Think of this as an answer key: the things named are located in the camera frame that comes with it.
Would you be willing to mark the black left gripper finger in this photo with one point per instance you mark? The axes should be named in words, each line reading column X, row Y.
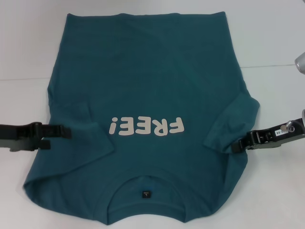
column 43, row 152
column 54, row 137

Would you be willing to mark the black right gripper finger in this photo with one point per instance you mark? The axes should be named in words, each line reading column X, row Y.
column 243, row 146

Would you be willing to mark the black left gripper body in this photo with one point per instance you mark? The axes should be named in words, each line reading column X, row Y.
column 14, row 143

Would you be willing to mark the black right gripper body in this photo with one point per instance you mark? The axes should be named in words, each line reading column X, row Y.
column 278, row 140

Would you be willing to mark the teal t-shirt with FREE print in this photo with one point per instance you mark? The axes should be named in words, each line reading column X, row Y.
column 147, row 78

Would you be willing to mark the white and silver right robot arm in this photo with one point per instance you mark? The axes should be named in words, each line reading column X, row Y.
column 303, row 118

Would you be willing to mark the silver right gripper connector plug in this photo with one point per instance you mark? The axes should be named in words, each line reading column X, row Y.
column 287, row 126

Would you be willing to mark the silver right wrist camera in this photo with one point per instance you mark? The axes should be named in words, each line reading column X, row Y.
column 300, row 63

